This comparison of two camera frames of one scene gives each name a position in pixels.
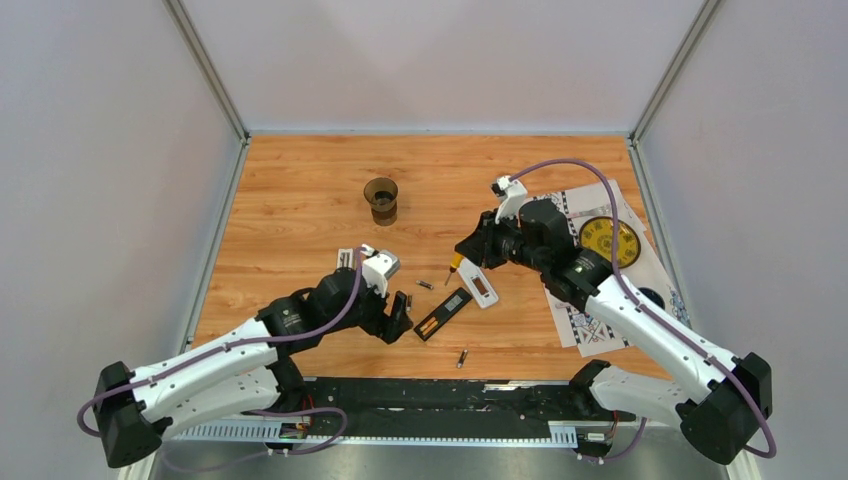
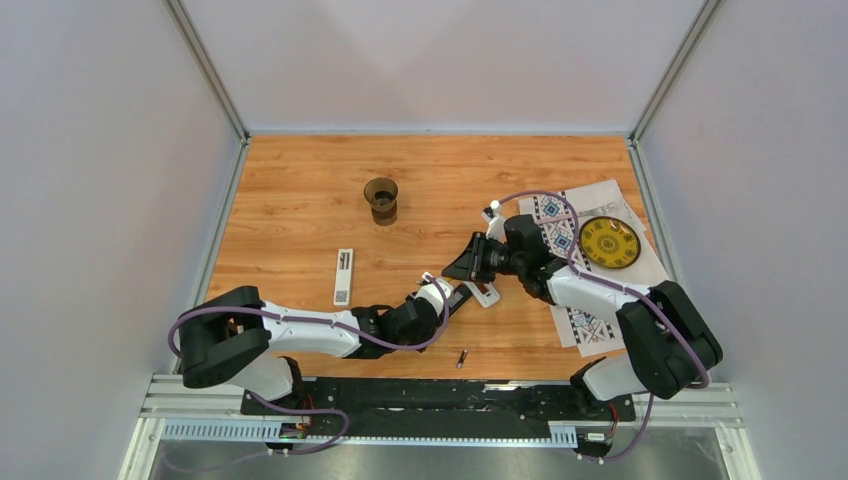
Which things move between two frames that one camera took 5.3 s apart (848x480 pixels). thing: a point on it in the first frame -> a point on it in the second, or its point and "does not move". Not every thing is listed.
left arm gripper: (389, 327) -> (422, 340)
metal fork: (602, 211) does not move
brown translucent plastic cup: (381, 193) does not move
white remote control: (477, 283) does not move
